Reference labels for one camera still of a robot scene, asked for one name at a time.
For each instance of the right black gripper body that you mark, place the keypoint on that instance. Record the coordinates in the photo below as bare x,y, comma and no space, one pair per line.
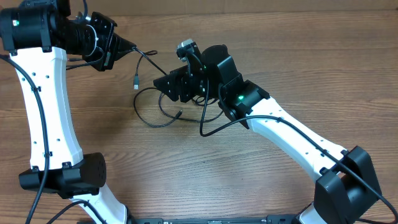
194,87

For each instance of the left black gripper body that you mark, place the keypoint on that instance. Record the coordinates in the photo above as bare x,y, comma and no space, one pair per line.
104,29

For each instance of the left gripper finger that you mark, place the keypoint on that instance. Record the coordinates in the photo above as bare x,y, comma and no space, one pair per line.
122,45
118,55

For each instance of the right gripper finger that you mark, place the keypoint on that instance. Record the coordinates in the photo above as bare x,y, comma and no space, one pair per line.
167,90
162,82

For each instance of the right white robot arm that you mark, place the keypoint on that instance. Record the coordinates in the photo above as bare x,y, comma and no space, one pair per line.
346,185

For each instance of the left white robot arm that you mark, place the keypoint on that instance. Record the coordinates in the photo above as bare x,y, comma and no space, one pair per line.
38,36

